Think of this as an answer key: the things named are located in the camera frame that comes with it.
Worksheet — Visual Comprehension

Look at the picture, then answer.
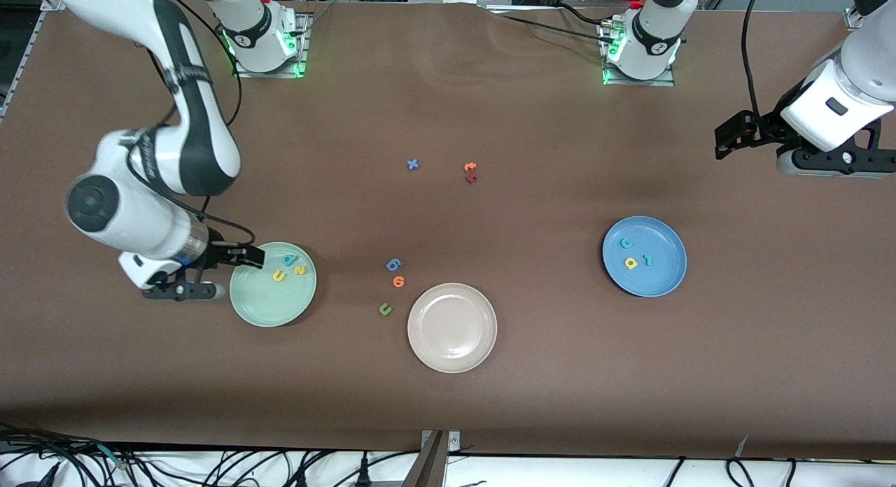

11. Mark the green plate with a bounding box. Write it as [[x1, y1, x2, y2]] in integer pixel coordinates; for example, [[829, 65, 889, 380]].
[[230, 242, 317, 327]]

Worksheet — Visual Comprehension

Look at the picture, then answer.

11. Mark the blue plate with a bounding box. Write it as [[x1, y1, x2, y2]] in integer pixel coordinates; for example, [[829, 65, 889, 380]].
[[602, 216, 687, 297]]

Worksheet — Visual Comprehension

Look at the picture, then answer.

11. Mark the beige plate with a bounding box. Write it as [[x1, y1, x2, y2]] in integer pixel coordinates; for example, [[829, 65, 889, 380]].
[[407, 283, 498, 374]]

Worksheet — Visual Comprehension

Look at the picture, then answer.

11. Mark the brown table cover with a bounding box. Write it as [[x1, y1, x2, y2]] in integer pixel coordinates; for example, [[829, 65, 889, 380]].
[[0, 0, 896, 460]]

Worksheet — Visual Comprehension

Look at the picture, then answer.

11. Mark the dark grey metal beam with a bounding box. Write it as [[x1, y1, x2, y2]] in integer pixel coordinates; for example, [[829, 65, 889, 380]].
[[401, 431, 449, 487]]

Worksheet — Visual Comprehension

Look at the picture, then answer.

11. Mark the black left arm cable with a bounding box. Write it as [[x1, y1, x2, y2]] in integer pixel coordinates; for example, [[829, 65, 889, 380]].
[[741, 0, 765, 124]]

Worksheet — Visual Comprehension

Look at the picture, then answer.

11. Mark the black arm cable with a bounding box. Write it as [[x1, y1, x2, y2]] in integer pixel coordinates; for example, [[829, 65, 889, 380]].
[[126, 0, 256, 246], [741, 0, 765, 124]]

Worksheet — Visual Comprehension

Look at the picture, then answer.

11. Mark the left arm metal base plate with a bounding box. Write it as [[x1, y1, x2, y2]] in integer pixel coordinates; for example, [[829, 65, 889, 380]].
[[602, 22, 676, 87]]

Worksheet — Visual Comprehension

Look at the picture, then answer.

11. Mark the aluminium frame profile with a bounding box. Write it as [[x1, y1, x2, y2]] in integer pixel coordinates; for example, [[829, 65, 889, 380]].
[[0, 0, 67, 124], [843, 0, 890, 29]]

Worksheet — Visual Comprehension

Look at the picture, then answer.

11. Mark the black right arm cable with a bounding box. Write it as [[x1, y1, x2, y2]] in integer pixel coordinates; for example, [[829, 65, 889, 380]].
[[126, 0, 256, 246]]

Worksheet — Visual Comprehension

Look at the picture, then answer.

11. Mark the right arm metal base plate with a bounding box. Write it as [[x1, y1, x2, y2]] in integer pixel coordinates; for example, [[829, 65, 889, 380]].
[[232, 11, 312, 78]]

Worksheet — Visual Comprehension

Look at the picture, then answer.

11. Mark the thin black cable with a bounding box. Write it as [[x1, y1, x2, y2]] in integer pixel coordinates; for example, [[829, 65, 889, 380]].
[[486, 11, 610, 38]]

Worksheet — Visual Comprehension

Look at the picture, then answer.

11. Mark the teal cable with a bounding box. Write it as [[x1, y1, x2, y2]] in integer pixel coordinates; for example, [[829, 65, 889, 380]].
[[94, 444, 134, 470]]

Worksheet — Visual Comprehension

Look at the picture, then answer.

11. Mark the small silver bracket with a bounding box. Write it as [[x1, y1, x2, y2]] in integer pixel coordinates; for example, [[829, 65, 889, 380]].
[[420, 430, 461, 453]]

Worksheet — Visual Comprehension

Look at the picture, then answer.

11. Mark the looped black cable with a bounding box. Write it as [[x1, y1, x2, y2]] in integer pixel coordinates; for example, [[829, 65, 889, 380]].
[[727, 458, 762, 487]]

